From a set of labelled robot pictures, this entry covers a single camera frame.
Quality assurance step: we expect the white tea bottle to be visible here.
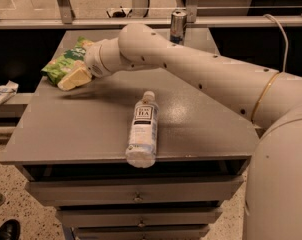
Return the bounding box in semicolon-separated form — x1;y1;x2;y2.
125;91;159;168

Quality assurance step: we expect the green rice chip bag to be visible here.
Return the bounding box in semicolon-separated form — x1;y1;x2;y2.
41;36;93;86

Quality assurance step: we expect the metal railing frame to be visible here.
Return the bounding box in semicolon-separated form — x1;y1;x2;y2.
0;0;302;29

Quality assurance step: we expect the redbull can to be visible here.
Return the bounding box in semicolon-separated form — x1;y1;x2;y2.
170;9;187;45

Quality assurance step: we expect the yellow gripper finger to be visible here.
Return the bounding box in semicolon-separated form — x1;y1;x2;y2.
58;67;92;91

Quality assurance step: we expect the black shoe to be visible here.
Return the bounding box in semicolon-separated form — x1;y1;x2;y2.
0;219;21;240

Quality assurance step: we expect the white packet on rail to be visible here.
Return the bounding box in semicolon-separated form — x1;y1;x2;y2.
0;81;19;105

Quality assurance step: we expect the white cable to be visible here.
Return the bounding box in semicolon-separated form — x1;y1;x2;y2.
263;13;290;73

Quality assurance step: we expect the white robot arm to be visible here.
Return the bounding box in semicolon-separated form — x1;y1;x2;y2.
85;24;302;240

